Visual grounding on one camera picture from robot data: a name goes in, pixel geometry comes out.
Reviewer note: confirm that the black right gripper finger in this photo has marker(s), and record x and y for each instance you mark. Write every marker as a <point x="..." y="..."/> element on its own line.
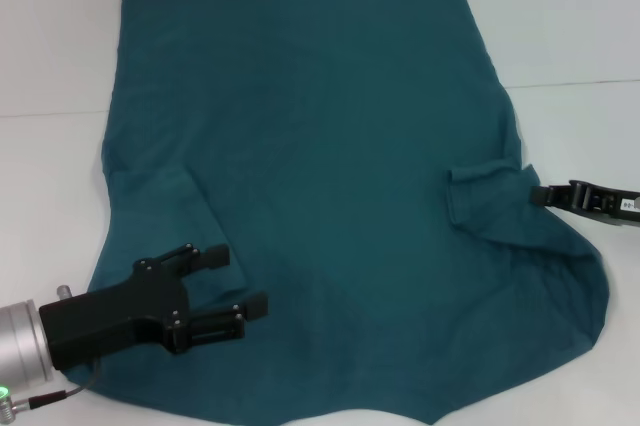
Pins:
<point x="542" y="195"/>

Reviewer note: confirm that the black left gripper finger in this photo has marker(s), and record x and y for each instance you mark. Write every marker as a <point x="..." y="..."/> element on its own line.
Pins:
<point x="216" y="256"/>
<point x="255" y="305"/>

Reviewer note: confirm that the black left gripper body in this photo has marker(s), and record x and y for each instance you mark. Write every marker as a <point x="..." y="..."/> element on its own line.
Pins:
<point x="95" y="318"/>

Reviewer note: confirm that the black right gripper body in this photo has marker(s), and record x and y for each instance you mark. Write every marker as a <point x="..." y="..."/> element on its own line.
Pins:
<point x="605" y="203"/>

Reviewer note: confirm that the blue shirt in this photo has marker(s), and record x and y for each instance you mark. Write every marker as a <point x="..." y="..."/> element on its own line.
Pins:
<point x="325" y="121"/>

